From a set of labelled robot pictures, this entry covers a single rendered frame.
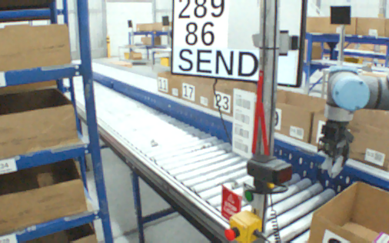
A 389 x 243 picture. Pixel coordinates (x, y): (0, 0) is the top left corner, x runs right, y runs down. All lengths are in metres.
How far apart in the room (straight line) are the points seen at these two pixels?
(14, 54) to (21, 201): 0.37
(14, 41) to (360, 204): 1.15
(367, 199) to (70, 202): 0.95
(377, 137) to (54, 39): 1.17
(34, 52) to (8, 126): 0.19
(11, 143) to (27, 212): 0.19
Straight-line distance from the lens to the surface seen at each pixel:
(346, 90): 0.83
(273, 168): 0.77
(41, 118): 0.80
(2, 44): 0.77
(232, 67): 0.99
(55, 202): 0.88
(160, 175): 1.48
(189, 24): 1.09
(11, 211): 0.88
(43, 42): 0.77
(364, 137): 1.35
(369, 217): 1.18
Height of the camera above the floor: 1.41
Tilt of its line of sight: 17 degrees down
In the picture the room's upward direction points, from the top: 1 degrees counter-clockwise
